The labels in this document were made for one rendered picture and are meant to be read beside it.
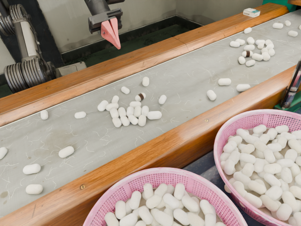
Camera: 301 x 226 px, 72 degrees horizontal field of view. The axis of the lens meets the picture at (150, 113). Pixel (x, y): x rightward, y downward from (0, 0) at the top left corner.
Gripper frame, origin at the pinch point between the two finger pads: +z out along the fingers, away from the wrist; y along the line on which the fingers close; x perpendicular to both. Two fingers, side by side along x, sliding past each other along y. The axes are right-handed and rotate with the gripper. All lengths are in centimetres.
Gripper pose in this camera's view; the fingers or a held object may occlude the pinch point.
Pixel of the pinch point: (118, 45)
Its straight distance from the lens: 64.8
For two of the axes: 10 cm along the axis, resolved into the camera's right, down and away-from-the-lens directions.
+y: 8.6, -4.2, 3.0
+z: 4.6, 8.8, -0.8
